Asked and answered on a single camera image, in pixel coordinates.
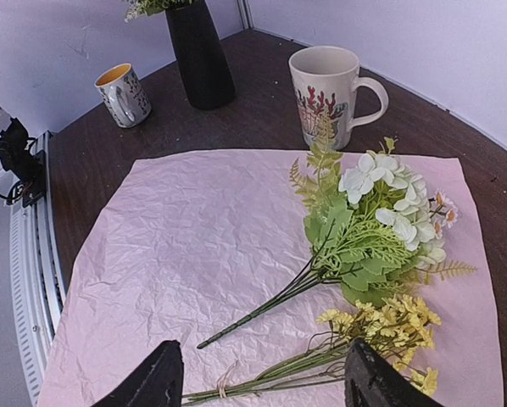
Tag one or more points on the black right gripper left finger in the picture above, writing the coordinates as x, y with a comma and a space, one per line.
157, 381

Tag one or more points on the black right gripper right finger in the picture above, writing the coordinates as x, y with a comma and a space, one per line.
371, 381

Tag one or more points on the yellow small flower bunch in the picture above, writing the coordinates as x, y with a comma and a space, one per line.
396, 330

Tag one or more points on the white green hydrangea bunch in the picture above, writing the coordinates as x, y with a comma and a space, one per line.
374, 229

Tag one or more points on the pink tissue wrapping sheet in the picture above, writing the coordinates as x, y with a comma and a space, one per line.
192, 242

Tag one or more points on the blue white hydrangea bunch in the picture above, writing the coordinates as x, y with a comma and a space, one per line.
138, 8

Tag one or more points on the black tall vase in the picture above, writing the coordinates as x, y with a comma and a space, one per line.
202, 63

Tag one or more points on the floral mug yellow inside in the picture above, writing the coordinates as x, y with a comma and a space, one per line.
123, 95

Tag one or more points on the cream printed mug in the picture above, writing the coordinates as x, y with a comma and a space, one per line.
326, 81

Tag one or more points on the white vented front rail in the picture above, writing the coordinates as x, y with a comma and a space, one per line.
37, 284

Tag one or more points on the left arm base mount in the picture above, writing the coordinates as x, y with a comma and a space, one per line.
15, 156

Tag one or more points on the left aluminium frame post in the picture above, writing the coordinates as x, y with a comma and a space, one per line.
245, 14

